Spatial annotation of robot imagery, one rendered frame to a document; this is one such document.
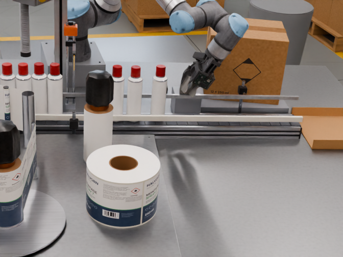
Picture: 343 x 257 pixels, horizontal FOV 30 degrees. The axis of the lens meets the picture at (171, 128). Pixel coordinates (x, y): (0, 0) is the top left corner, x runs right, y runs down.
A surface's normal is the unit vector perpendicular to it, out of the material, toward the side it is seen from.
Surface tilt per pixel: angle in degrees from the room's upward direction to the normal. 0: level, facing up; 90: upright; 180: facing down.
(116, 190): 90
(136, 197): 90
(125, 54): 0
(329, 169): 0
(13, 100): 90
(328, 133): 0
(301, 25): 94
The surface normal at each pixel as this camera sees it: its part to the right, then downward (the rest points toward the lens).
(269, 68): -0.04, 0.47
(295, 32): 0.37, 0.52
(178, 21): -0.70, 0.29
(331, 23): -0.95, 0.08
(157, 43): 0.07, -0.88
